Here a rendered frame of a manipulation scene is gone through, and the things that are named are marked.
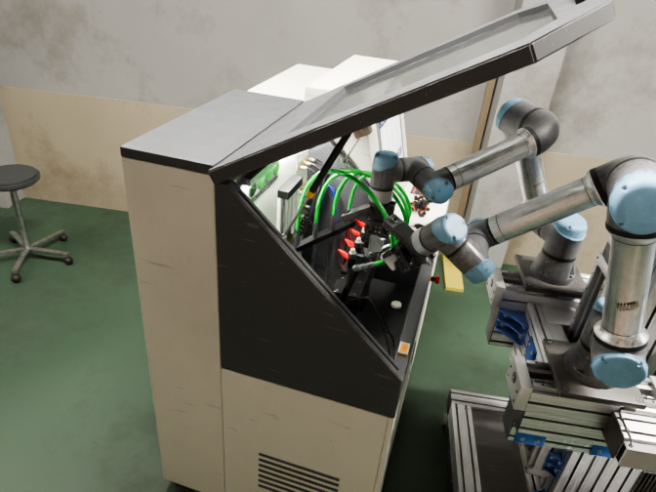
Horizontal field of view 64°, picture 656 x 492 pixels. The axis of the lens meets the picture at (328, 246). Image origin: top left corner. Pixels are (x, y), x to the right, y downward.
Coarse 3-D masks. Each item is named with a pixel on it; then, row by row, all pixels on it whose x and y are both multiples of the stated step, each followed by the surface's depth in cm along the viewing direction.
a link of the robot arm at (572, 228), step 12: (576, 216) 180; (540, 228) 184; (552, 228) 179; (564, 228) 175; (576, 228) 174; (552, 240) 180; (564, 240) 176; (576, 240) 176; (552, 252) 181; (564, 252) 178; (576, 252) 179
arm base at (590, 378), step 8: (576, 344) 146; (584, 344) 141; (568, 352) 148; (576, 352) 144; (584, 352) 142; (568, 360) 146; (576, 360) 143; (584, 360) 141; (568, 368) 145; (576, 368) 143; (584, 368) 142; (576, 376) 143; (584, 376) 141; (592, 376) 140; (592, 384) 141; (600, 384) 140
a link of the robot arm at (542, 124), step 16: (544, 112) 155; (528, 128) 152; (544, 128) 151; (496, 144) 152; (512, 144) 151; (528, 144) 151; (544, 144) 152; (464, 160) 150; (480, 160) 150; (496, 160) 150; (512, 160) 152; (416, 176) 153; (432, 176) 149; (448, 176) 148; (464, 176) 149; (480, 176) 151; (432, 192) 146; (448, 192) 148
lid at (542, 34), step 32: (544, 0) 151; (576, 0) 116; (608, 0) 103; (480, 32) 158; (512, 32) 133; (544, 32) 101; (576, 32) 101; (416, 64) 161; (448, 64) 131; (480, 64) 102; (512, 64) 100; (320, 96) 185; (352, 96) 159; (384, 96) 117; (416, 96) 109; (448, 96) 107; (288, 128) 140; (320, 128) 118; (352, 128) 116; (224, 160) 138; (256, 160) 127
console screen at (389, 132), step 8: (392, 120) 229; (400, 120) 245; (384, 128) 213; (392, 128) 229; (400, 128) 245; (384, 136) 213; (392, 136) 229; (400, 136) 245; (384, 144) 213; (392, 144) 229; (400, 144) 245; (400, 152) 245
